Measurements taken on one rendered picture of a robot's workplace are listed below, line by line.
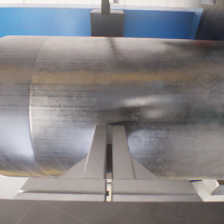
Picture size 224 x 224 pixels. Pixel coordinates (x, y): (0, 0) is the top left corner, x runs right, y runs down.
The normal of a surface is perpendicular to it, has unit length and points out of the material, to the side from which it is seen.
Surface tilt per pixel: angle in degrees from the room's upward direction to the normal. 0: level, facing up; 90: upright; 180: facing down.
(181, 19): 90
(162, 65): 90
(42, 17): 90
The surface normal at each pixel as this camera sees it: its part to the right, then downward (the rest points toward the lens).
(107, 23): 0.00, 0.62
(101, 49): 0.02, -0.58
